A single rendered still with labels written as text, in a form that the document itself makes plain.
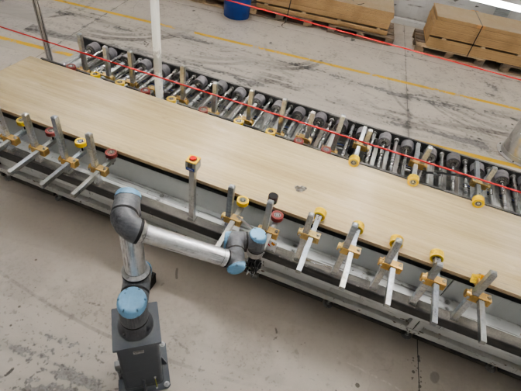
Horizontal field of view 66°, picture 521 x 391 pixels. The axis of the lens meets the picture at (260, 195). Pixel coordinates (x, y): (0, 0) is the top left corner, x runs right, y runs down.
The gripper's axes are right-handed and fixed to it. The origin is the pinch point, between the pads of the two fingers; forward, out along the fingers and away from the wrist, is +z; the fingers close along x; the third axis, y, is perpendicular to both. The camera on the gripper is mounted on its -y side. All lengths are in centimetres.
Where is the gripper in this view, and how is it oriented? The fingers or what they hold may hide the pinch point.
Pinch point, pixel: (252, 271)
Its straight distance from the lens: 236.1
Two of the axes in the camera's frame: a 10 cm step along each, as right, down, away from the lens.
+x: 9.3, 3.3, -1.7
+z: -1.3, 7.1, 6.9
